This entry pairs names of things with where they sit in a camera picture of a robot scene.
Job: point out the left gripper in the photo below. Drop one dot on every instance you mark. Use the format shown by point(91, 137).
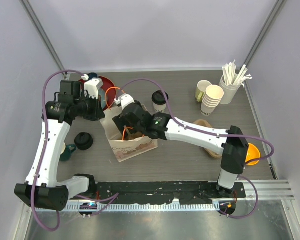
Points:
point(98, 113)

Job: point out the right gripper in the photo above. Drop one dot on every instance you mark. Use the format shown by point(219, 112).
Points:
point(120, 122)

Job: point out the brown paper bag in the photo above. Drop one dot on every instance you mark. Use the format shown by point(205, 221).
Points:
point(124, 143)

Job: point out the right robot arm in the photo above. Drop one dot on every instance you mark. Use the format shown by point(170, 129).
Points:
point(229, 144)

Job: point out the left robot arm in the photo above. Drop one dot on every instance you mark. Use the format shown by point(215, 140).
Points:
point(47, 150)

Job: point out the red round tray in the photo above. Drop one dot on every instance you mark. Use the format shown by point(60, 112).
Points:
point(107, 85)

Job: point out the dark blue mug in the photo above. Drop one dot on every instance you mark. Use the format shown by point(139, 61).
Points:
point(92, 75)

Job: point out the stack of black lids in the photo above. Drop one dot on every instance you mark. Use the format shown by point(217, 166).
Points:
point(83, 141)

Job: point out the teal mug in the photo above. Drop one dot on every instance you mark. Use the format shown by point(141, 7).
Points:
point(67, 151)

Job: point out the yellow-green mug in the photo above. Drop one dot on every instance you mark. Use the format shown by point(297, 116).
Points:
point(201, 89)

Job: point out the stack of paper cups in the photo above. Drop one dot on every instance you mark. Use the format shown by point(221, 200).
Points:
point(211, 99)

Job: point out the white straw holder cup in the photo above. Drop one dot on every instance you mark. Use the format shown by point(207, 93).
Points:
point(229, 91)

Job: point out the bundle of wrapped straws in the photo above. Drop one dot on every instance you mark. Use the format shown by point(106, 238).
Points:
point(232, 77)

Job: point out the orange bowl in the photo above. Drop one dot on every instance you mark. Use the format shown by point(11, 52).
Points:
point(252, 154)

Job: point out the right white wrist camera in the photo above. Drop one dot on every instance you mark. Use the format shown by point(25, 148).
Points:
point(124, 100)

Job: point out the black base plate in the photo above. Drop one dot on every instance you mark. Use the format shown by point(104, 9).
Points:
point(164, 192)

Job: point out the aluminium rail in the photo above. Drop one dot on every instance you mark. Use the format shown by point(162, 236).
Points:
point(256, 191)

